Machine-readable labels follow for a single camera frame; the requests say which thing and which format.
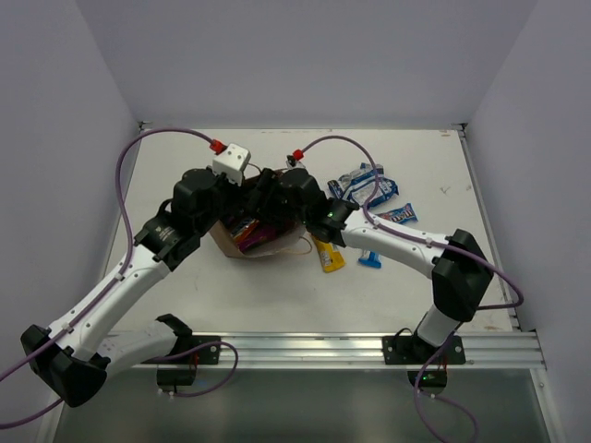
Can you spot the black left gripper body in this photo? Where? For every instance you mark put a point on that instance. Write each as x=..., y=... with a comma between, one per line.
x=235, y=199

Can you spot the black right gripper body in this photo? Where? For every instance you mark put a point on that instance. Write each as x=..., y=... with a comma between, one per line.
x=277, y=208

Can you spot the brown paper bag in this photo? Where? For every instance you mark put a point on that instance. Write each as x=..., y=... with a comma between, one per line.
x=288, y=235

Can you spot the blue white snack bag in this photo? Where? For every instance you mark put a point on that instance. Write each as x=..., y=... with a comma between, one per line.
x=364, y=186

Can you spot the yellow snack packet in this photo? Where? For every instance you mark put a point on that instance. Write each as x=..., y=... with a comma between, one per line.
x=331, y=258

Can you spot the light blue snack bar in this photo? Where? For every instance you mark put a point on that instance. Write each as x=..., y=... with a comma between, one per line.
x=370, y=259

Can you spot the blue candy packet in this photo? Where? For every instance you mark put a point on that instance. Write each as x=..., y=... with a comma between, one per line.
x=401, y=215

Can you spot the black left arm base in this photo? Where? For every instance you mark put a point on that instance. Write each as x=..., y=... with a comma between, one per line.
x=181, y=372

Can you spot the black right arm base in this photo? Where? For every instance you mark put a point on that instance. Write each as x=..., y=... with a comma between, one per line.
x=404, y=348

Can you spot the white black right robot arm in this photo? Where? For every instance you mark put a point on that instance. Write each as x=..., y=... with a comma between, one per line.
x=455, y=264

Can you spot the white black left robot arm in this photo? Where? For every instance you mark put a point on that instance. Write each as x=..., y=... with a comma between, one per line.
x=74, y=355

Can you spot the small magenta snack packet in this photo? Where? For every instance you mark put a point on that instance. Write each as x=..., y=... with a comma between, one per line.
x=261, y=235

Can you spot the orange snack packet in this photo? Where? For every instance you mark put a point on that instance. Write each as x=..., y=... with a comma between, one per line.
x=243, y=229

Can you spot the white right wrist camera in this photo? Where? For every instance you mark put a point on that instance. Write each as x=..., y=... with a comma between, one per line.
x=294, y=160

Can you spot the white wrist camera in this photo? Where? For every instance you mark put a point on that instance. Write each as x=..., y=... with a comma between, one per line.
x=232, y=163
x=294, y=160

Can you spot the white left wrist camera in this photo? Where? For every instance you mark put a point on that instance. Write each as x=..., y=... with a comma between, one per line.
x=232, y=163

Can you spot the aluminium mounting rail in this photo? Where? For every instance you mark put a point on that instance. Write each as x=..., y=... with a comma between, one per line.
x=366, y=351

